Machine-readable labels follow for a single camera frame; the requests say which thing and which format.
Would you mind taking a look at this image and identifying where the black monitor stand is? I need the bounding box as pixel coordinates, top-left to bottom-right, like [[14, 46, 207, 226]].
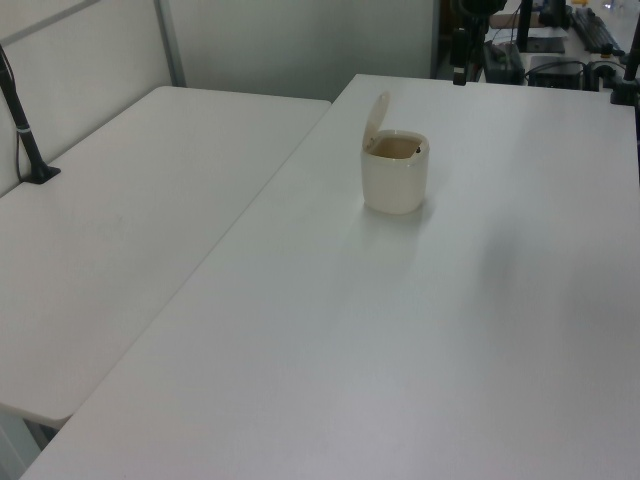
[[516, 0, 567, 55]]

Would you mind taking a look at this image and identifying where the black Panda gripper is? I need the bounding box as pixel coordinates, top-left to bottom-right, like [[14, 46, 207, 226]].
[[451, 27, 470, 87]]

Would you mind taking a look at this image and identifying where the white partition panel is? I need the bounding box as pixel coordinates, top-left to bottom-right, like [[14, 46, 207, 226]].
[[0, 0, 177, 199]]

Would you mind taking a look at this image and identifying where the black clamp-mounted stand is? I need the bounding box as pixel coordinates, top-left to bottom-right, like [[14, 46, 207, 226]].
[[608, 29, 640, 107]]

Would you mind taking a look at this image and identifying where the cream plastic trash bin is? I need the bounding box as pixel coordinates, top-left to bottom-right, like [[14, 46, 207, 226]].
[[360, 128, 431, 216]]

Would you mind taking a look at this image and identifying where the black camera pole with base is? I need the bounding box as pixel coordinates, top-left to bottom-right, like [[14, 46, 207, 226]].
[[0, 43, 62, 187]]

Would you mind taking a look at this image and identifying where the black folded tripod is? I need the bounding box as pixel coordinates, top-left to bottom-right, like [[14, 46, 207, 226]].
[[568, 3, 627, 57]]

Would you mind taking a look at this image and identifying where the black electronics box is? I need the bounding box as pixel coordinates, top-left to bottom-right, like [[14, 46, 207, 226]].
[[528, 55, 587, 91]]

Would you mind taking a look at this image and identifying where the black and green device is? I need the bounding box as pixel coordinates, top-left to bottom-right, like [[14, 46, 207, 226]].
[[481, 41, 527, 85]]

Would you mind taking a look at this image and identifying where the thin black cable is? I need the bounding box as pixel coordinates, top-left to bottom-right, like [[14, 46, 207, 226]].
[[0, 47, 25, 182]]

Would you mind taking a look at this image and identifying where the cream trash bin lid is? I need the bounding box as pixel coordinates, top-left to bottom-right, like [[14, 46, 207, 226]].
[[362, 90, 392, 151]]

